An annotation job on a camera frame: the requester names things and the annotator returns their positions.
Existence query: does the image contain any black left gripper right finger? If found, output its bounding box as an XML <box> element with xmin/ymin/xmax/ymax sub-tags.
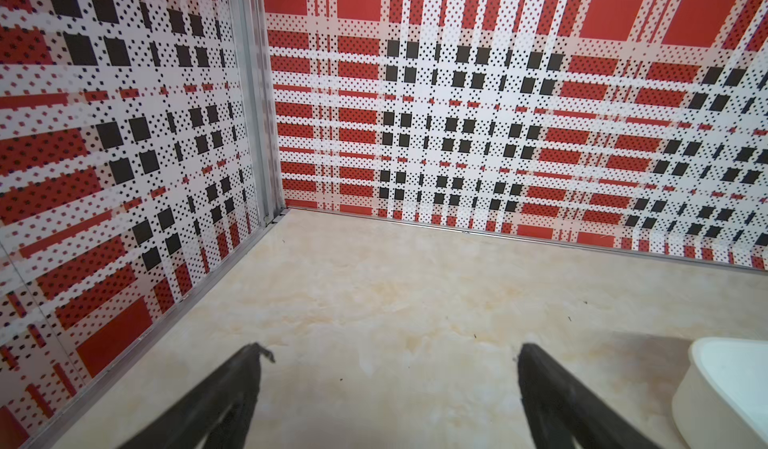
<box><xmin>517</xmin><ymin>343</ymin><xmax>657</xmax><ymax>449</ymax></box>

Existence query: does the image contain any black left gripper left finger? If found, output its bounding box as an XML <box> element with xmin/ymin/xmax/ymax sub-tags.
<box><xmin>122</xmin><ymin>343</ymin><xmax>275</xmax><ymax>448</ymax></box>

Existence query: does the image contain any white plastic bin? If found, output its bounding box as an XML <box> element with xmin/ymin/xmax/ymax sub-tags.
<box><xmin>672</xmin><ymin>337</ymin><xmax>767</xmax><ymax>448</ymax></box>

